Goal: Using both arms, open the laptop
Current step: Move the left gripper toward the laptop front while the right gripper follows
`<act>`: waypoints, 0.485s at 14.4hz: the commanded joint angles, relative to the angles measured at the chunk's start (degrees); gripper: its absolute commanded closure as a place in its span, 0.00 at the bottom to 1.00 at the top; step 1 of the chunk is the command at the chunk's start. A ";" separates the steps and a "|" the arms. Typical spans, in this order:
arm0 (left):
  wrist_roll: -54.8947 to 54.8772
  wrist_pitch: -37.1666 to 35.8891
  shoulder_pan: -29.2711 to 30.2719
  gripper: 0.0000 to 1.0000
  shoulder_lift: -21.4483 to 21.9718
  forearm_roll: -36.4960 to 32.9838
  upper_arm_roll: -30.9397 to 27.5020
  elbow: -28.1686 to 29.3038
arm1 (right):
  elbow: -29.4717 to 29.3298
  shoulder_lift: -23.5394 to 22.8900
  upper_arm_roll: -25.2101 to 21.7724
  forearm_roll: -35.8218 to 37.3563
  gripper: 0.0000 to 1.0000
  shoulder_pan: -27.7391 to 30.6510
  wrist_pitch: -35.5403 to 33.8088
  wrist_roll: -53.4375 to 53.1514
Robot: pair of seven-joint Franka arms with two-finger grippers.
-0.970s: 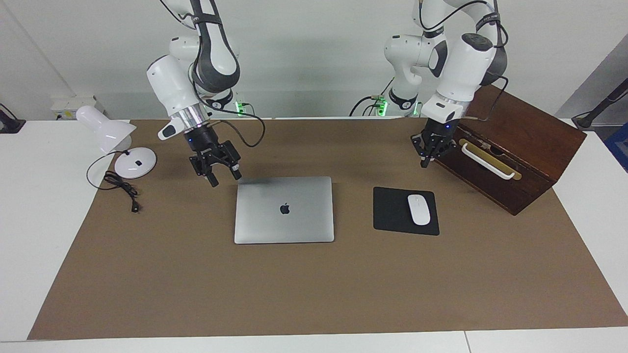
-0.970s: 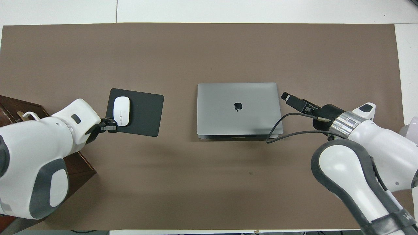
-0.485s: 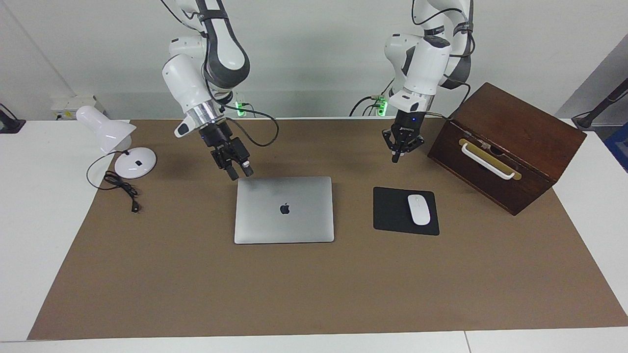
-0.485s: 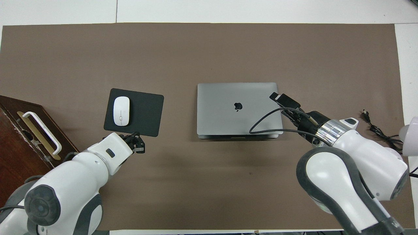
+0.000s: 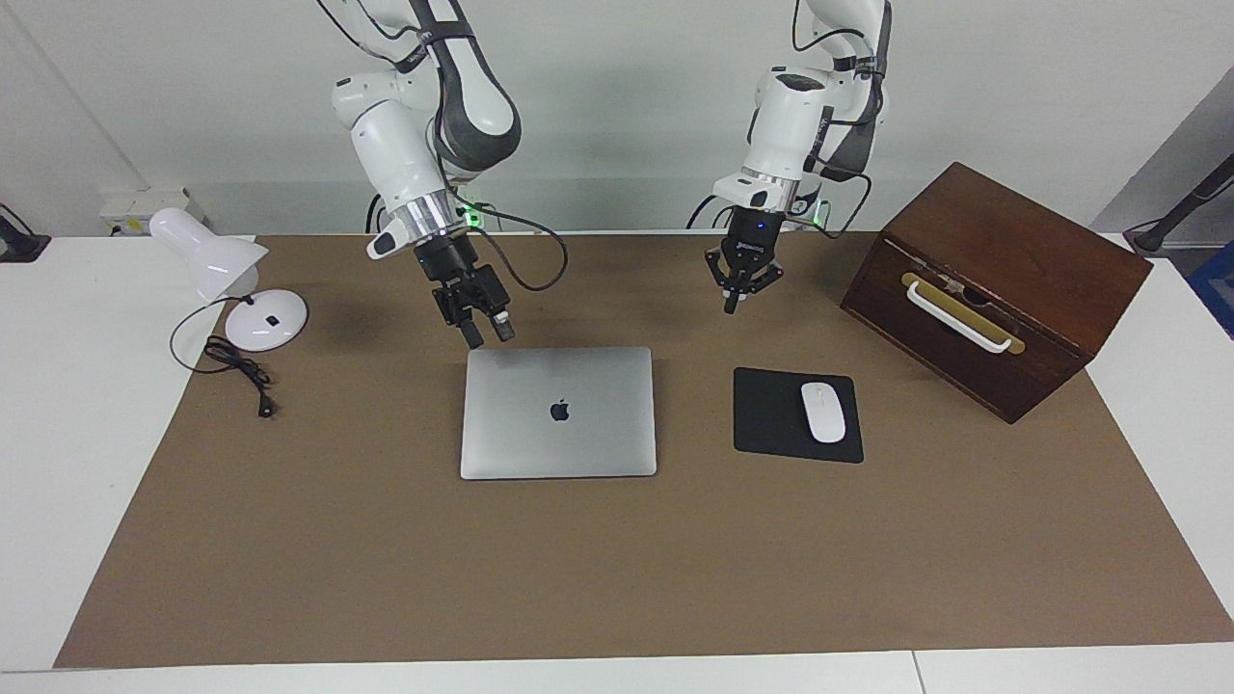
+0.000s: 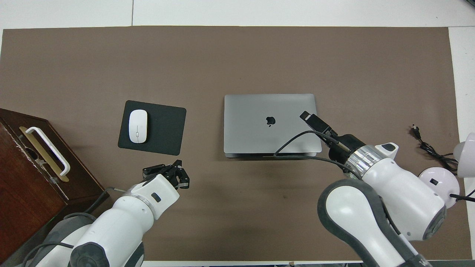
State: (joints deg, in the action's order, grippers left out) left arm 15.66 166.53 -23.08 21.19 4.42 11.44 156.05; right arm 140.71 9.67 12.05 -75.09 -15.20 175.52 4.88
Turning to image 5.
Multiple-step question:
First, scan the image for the silver laptop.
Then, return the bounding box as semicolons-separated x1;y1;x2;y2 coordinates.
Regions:
460;347;658;481

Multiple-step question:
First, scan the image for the black mouse pad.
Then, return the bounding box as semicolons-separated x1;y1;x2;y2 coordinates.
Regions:
733;366;865;465

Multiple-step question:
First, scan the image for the white computer mouse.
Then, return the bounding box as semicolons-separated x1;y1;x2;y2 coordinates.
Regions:
801;382;847;444

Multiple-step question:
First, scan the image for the brown table mat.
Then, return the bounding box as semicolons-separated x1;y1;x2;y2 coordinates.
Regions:
53;229;1234;670

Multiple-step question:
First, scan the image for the white desk lamp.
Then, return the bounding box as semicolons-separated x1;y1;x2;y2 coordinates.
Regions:
148;207;309;352

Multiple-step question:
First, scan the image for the dark brown wooden box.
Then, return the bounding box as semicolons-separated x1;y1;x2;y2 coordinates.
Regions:
840;161;1154;425

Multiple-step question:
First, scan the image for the black stand leg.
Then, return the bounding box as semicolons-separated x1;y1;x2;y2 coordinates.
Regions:
1123;152;1234;256

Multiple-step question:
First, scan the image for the black clamp base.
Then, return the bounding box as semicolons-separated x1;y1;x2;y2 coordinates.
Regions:
0;202;51;263

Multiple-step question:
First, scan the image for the blue crate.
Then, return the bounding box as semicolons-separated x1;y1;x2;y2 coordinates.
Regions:
1188;241;1234;340

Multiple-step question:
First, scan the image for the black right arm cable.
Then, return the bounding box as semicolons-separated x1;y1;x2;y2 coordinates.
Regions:
453;198;570;293

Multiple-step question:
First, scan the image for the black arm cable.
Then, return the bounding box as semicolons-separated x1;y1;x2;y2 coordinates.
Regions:
791;0;873;239
453;198;570;293

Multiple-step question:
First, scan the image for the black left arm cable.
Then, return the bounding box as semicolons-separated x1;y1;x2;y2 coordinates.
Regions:
791;0;873;239

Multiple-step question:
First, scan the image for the white box handle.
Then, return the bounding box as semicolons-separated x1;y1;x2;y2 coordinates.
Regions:
906;280;1015;355

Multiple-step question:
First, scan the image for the black lamp power cable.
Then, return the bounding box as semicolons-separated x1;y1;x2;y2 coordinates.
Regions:
170;295;277;419

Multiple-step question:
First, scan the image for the white wall power strip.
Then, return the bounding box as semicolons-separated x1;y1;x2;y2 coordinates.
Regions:
99;188;194;237

